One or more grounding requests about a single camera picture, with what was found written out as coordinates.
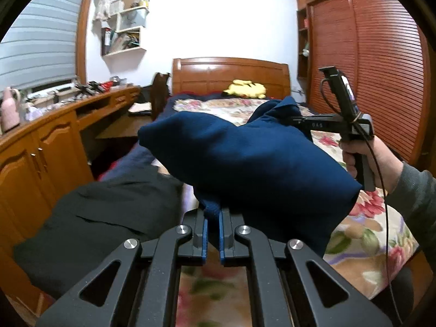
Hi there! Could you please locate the navy blue coat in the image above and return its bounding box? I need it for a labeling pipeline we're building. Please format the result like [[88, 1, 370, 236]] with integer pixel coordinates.
[[138, 97, 361, 255]]

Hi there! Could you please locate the grey sleeve forearm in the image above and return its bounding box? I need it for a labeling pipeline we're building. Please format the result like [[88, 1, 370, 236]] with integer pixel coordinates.
[[387, 163, 435, 250]]

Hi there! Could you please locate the person's right hand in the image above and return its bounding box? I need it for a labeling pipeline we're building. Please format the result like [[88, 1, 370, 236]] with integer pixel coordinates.
[[339, 136, 404, 193]]

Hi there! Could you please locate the red-brown louvered wardrobe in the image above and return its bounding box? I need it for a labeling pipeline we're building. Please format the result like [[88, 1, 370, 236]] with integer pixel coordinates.
[[297, 0, 435, 169]]

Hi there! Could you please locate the yellow plush toy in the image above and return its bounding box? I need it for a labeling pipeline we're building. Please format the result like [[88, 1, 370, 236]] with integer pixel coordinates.
[[223, 79, 266, 99]]

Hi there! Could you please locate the black folded garment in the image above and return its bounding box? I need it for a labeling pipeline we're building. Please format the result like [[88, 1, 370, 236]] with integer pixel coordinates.
[[13, 165, 183, 298]]

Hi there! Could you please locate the floral bed blanket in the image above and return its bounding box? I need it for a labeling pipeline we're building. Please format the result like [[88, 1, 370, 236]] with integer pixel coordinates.
[[149, 97, 420, 327]]

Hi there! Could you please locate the dark wooden chair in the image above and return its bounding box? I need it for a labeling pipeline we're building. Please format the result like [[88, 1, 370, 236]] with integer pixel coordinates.
[[128, 72, 171, 120]]

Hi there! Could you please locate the wooden headboard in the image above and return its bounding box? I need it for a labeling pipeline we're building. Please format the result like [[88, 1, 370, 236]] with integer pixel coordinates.
[[171, 57, 291, 99]]

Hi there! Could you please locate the wooden desk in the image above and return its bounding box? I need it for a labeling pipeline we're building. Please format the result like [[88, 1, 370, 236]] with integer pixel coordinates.
[[1, 86, 140, 323]]

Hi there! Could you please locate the pink bottle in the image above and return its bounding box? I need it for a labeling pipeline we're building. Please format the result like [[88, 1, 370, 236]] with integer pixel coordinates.
[[1, 86, 21, 133]]

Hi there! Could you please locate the grey window blind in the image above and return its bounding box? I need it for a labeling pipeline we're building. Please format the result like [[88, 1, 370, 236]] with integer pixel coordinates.
[[1, 0, 82, 89]]

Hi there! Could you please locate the black cable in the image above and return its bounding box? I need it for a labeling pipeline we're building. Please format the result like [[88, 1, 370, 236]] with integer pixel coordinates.
[[319, 77, 404, 326]]

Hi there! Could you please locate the white wall shelf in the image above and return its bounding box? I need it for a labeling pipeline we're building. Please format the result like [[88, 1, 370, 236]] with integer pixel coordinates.
[[94, 0, 149, 57]]

